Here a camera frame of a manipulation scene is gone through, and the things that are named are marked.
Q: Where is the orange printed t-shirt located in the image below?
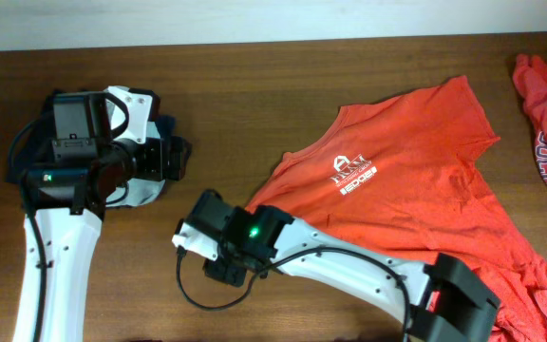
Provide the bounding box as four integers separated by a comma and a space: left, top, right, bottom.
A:
248, 76, 547, 341

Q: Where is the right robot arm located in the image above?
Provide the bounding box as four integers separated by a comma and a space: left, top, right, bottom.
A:
172, 190, 500, 341

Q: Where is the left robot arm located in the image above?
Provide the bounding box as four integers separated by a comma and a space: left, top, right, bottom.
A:
7, 85, 191, 341

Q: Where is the folded grey t-shirt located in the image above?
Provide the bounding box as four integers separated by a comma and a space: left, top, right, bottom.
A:
102, 85, 168, 209

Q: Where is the folded navy garment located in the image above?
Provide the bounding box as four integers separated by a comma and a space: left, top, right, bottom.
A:
5, 85, 191, 184

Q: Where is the right black cable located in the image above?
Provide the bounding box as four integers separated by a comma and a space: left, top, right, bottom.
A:
175, 244, 412, 342

